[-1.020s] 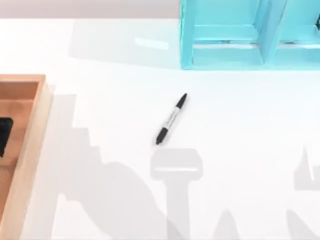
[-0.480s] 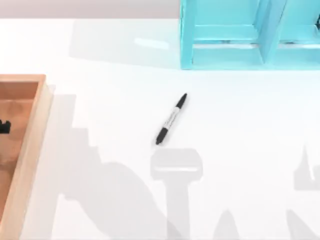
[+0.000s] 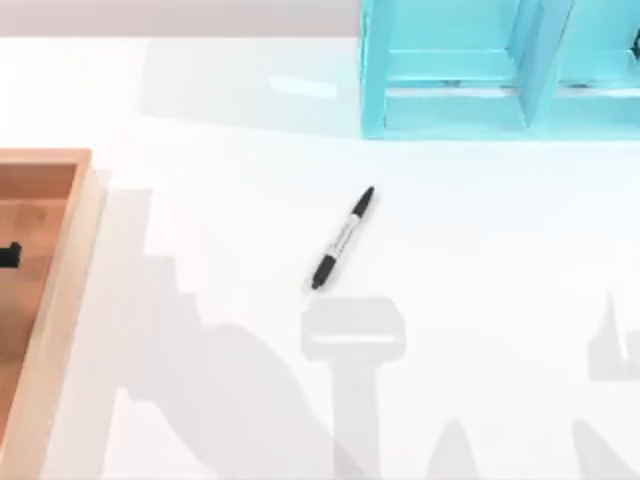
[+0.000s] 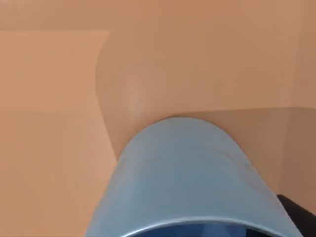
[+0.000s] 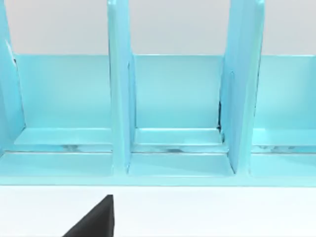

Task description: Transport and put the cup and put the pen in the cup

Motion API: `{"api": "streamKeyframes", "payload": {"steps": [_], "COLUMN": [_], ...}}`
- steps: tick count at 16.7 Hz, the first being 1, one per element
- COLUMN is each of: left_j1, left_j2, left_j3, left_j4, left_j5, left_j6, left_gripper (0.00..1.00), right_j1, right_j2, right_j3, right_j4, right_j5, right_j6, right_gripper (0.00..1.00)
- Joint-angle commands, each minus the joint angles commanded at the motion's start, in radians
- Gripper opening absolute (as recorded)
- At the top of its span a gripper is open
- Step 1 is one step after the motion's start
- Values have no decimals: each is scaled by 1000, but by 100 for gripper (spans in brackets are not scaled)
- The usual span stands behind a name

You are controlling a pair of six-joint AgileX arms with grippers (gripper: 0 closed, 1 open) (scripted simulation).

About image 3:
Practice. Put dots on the black and white marker pen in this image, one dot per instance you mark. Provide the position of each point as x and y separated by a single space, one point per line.
344 239

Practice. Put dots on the light blue rack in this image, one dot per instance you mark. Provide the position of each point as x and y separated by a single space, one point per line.
450 112

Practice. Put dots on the shallow salmon-coloured box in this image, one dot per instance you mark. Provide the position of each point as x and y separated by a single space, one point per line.
65 280

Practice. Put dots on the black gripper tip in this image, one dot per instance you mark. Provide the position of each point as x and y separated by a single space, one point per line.
11 256

